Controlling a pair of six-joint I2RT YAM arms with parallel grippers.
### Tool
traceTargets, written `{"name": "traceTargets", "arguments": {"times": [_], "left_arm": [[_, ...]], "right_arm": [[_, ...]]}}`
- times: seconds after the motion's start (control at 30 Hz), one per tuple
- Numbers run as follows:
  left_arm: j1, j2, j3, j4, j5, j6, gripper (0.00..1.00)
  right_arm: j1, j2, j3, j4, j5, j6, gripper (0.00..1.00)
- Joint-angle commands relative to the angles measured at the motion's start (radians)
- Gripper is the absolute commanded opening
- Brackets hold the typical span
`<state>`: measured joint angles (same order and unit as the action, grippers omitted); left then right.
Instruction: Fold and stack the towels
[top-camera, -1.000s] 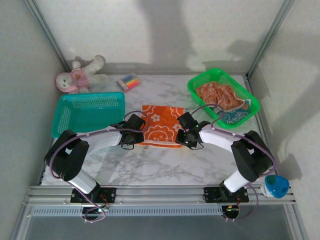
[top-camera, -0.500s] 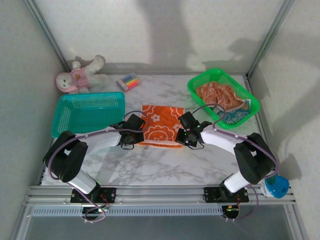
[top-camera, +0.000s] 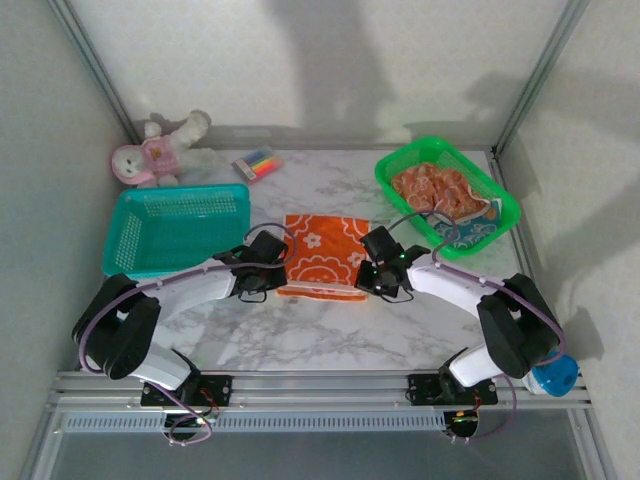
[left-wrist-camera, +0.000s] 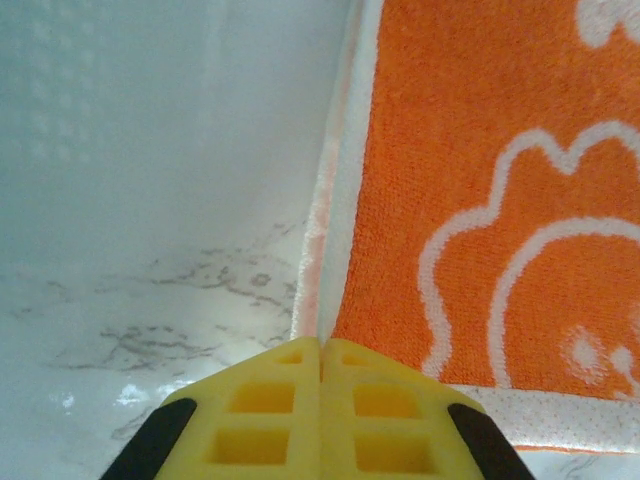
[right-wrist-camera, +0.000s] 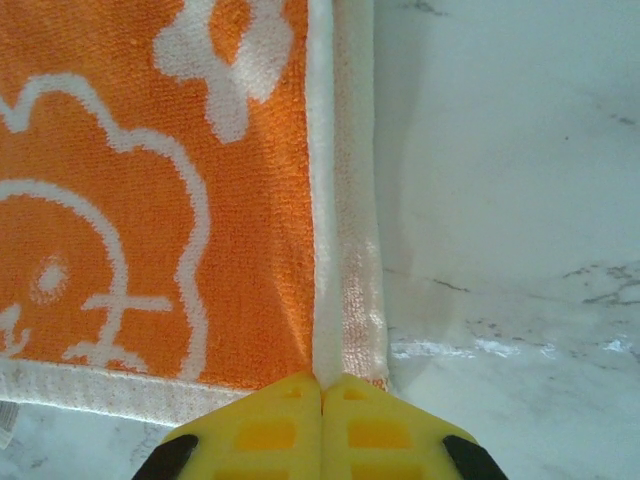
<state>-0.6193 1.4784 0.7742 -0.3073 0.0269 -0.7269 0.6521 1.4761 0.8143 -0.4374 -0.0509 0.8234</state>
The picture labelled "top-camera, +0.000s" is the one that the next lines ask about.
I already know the orange flower print towel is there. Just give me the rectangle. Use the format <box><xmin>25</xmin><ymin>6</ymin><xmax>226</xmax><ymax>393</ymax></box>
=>
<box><xmin>276</xmin><ymin>213</ymin><xmax>372</xmax><ymax>305</ymax></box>

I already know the blue bunny print towel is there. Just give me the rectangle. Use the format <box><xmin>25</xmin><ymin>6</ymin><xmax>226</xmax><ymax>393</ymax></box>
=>
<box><xmin>430</xmin><ymin>197</ymin><xmax>504</xmax><ymax>251</ymax></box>

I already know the orange bunny print towel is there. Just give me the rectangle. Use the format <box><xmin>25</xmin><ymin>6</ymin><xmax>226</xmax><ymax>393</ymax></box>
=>
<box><xmin>389</xmin><ymin>162</ymin><xmax>490</xmax><ymax>219</ymax></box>

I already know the green plastic mesh basket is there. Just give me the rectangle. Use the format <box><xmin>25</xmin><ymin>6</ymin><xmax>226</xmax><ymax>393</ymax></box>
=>
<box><xmin>374</xmin><ymin>135</ymin><xmax>522</xmax><ymax>261</ymax></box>

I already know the left arm base electronics board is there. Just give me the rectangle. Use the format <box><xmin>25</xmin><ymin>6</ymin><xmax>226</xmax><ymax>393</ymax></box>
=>
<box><xmin>164</xmin><ymin>412</ymin><xmax>219</xmax><ymax>444</ymax></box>

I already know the right arm base electronics board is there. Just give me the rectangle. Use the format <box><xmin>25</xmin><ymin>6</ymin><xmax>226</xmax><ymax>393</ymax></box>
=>
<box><xmin>444</xmin><ymin>410</ymin><xmax>481</xmax><ymax>441</ymax></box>

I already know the teal plastic mesh basket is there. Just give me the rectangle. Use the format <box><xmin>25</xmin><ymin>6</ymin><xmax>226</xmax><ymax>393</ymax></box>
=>
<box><xmin>102</xmin><ymin>183</ymin><xmax>251</xmax><ymax>280</ymax></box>

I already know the pack of coloured markers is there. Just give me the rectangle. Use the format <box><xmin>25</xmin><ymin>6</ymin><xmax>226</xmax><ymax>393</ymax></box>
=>
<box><xmin>231</xmin><ymin>144</ymin><xmax>285</xmax><ymax>185</ymax></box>

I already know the white pink plush toy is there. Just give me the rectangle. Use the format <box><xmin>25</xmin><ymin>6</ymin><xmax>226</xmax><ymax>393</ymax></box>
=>
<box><xmin>110</xmin><ymin>109</ymin><xmax>214</xmax><ymax>189</ymax></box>

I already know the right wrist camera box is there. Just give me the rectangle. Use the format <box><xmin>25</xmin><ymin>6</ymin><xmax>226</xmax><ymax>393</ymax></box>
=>
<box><xmin>359</xmin><ymin>225</ymin><xmax>405</xmax><ymax>262</ymax></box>

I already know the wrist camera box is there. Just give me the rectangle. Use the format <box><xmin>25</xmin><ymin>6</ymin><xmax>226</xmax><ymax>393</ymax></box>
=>
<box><xmin>359</xmin><ymin>225</ymin><xmax>405</xmax><ymax>262</ymax></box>
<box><xmin>247</xmin><ymin>230</ymin><xmax>290</xmax><ymax>266</ymax></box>

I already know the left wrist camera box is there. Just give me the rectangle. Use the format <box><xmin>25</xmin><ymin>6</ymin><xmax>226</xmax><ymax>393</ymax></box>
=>
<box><xmin>247</xmin><ymin>230</ymin><xmax>290</xmax><ymax>266</ymax></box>

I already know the aluminium mounting rail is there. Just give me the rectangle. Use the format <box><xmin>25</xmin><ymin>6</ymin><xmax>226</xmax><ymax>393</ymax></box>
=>
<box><xmin>47</xmin><ymin>369</ymin><xmax>594</xmax><ymax>414</ymax></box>

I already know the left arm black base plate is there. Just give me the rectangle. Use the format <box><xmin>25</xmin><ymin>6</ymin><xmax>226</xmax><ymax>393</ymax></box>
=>
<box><xmin>140</xmin><ymin>374</ymin><xmax>234</xmax><ymax>407</ymax></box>

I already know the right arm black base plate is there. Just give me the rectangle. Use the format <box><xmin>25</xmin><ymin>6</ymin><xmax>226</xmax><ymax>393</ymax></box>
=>
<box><xmin>407</xmin><ymin>373</ymin><xmax>500</xmax><ymax>406</ymax></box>

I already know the aluminium table side rail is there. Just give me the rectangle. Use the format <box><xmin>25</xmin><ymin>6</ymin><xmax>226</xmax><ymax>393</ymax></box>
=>
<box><xmin>487</xmin><ymin>148</ymin><xmax>551</xmax><ymax>351</ymax></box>

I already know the grey slotted cable duct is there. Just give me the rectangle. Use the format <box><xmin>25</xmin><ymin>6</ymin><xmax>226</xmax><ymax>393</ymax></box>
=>
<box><xmin>59</xmin><ymin>413</ymin><xmax>451</xmax><ymax>434</ymax></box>

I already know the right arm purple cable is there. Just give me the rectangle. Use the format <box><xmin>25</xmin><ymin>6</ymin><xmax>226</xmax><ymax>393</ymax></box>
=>
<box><xmin>387</xmin><ymin>209</ymin><xmax>569</xmax><ymax>446</ymax></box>

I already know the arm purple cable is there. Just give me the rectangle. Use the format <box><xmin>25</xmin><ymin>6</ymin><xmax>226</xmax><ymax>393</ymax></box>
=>
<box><xmin>387</xmin><ymin>209</ymin><xmax>569</xmax><ymax>446</ymax></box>
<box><xmin>77</xmin><ymin>222</ymin><xmax>299</xmax><ymax>447</ymax></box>

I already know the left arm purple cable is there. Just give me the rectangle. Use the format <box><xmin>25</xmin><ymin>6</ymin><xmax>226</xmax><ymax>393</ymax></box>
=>
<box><xmin>77</xmin><ymin>222</ymin><xmax>299</xmax><ymax>447</ymax></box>

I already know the aluminium frame post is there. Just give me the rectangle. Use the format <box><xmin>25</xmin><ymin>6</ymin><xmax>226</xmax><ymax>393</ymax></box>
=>
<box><xmin>492</xmin><ymin>0</ymin><xmax>592</xmax><ymax>156</ymax></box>
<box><xmin>47</xmin><ymin>0</ymin><xmax>144</xmax><ymax>146</ymax></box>

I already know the aluminium frame leg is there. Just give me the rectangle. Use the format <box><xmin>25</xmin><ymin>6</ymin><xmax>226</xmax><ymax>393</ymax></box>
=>
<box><xmin>19</xmin><ymin>412</ymin><xmax>64</xmax><ymax>480</ymax></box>
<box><xmin>569</xmin><ymin>409</ymin><xmax>619</xmax><ymax>480</ymax></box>

